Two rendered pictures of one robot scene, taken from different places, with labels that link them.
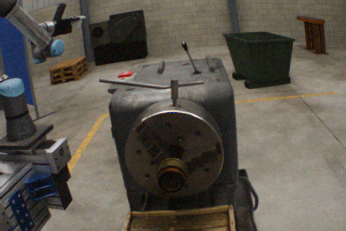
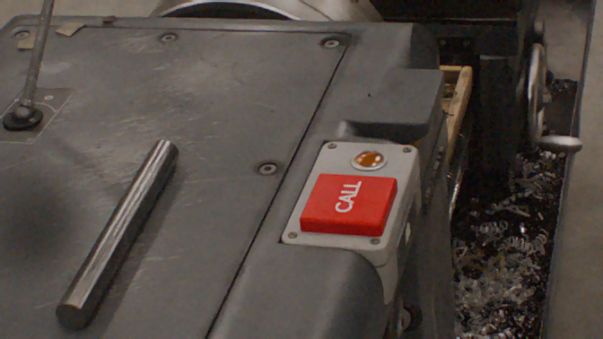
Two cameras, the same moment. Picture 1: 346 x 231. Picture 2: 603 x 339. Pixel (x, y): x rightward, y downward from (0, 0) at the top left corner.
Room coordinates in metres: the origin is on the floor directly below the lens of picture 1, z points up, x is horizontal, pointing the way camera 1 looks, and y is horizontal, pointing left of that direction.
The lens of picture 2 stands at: (2.21, 0.31, 1.75)
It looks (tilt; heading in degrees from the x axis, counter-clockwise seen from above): 33 degrees down; 193
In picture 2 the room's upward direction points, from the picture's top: 7 degrees counter-clockwise
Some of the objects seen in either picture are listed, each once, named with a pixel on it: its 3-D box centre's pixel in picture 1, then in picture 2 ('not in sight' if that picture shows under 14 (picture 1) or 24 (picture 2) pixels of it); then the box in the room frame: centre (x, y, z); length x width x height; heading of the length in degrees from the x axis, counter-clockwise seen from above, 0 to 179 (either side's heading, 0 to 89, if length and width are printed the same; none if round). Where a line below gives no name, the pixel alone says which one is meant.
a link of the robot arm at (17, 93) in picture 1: (12, 96); not in sight; (1.18, 0.64, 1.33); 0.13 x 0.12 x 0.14; 55
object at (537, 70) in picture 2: not in sight; (522, 80); (0.44, 0.30, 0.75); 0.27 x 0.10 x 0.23; 174
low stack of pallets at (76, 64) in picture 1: (69, 69); not in sight; (8.81, 2.64, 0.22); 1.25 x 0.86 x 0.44; 177
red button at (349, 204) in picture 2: (126, 75); (349, 207); (1.52, 0.18, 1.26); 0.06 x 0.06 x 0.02; 84
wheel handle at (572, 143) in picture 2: not in sight; (557, 143); (0.55, 0.36, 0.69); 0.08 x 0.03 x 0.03; 84
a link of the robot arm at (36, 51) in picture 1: (40, 51); not in sight; (1.46, 0.57, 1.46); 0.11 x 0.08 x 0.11; 55
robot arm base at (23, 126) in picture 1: (19, 123); not in sight; (1.18, 0.63, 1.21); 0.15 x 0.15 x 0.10
